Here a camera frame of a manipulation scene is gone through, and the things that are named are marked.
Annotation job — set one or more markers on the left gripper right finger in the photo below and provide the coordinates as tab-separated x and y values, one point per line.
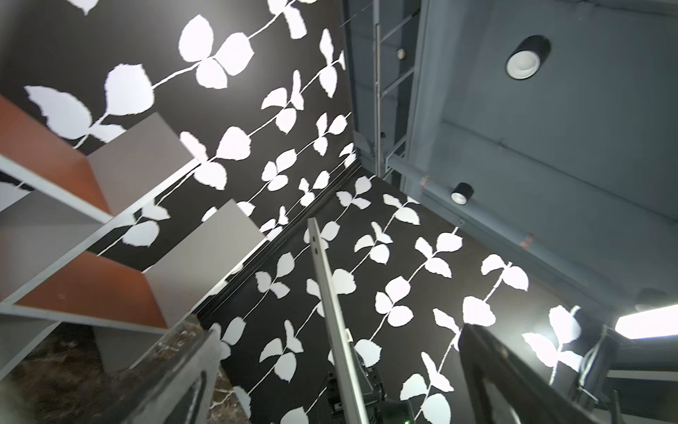
487	362

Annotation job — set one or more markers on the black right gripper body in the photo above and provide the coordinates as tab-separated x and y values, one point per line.
380	408

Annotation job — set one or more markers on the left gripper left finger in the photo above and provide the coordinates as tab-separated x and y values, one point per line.
180	391

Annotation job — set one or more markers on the silver laptop computer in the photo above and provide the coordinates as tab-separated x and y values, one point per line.
345	369

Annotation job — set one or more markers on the bright ceiling light panel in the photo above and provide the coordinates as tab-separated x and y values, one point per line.
654	323

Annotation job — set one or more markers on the ceiling spot lamp far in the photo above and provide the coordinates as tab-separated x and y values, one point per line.
462	193

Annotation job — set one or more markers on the ceiling spot lamp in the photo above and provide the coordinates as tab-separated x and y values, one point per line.
462	193
528	57

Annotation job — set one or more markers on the white and brown desk shelf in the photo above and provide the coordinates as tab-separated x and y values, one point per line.
49	274

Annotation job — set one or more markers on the ceiling spot lamp near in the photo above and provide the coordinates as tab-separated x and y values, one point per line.
528	57

